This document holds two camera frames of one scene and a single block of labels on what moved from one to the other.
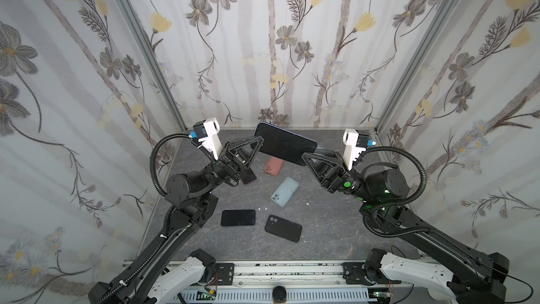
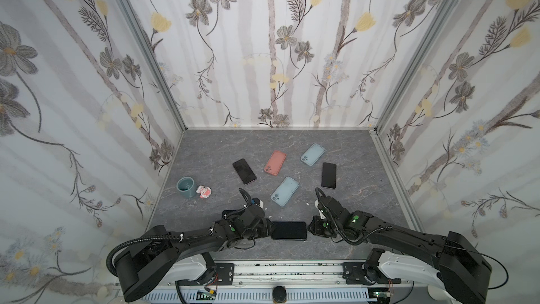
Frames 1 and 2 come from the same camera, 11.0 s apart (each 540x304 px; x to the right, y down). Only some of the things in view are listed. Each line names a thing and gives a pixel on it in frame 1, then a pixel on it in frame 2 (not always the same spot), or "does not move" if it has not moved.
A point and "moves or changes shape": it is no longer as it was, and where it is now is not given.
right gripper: x=330 y=173 -> x=318 y=226
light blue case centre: x=285 y=191 does not move
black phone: x=247 y=176 does not move
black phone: x=283 y=228 moves or changes shape
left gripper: x=226 y=168 -> x=266 y=227
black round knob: x=279 y=294 does not move
